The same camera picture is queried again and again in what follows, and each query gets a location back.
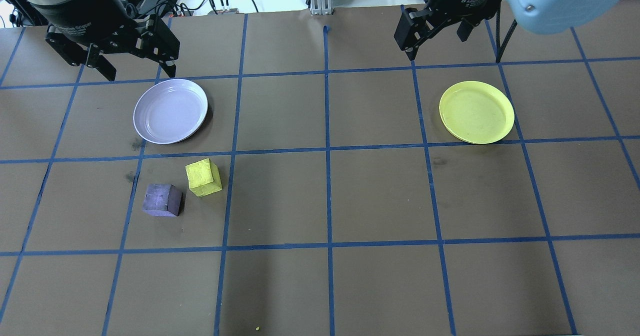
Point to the purple plastic plate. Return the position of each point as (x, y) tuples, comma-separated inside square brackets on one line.
[(170, 111)]

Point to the yellow foam block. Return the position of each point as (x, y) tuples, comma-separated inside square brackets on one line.
[(202, 176)]

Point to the purple foam block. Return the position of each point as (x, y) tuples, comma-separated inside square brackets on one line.
[(160, 198)]

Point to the yellow plastic plate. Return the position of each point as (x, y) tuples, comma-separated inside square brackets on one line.
[(476, 111)]

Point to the usb hub with red plugs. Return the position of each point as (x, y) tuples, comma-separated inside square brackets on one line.
[(182, 11)]

